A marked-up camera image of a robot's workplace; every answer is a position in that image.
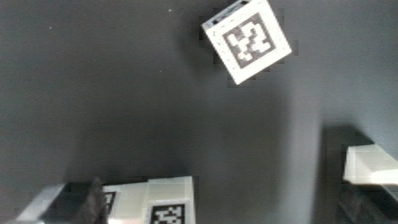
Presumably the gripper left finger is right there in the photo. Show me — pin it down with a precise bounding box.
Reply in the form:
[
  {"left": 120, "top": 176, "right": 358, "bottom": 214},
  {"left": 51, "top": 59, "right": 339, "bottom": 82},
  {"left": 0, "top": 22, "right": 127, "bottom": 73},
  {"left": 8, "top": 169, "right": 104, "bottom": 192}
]
[{"left": 12, "top": 179, "right": 108, "bottom": 224}]

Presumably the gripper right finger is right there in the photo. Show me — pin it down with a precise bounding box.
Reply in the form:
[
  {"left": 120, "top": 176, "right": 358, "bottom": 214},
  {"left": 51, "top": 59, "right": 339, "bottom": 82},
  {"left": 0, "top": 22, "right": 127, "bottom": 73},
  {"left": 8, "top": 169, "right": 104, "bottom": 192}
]
[{"left": 333, "top": 183, "right": 398, "bottom": 224}]

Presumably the white chair back frame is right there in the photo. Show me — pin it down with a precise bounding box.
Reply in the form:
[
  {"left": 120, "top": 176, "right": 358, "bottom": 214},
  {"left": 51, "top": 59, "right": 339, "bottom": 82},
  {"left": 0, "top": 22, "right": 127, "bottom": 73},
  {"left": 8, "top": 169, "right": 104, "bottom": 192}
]
[{"left": 102, "top": 176, "right": 195, "bottom": 224}]

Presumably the small white tagged cube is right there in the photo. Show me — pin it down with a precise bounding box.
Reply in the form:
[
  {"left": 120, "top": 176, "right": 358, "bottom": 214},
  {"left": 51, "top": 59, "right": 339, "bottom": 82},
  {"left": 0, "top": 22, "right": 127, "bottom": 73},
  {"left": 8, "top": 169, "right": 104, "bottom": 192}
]
[{"left": 200, "top": 0, "right": 291, "bottom": 85}]

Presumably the white right obstacle wall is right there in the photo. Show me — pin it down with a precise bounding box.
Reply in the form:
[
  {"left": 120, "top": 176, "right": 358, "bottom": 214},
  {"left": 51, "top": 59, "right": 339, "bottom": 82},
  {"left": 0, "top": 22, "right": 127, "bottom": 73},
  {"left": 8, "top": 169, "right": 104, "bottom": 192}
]
[{"left": 342, "top": 144, "right": 398, "bottom": 185}]

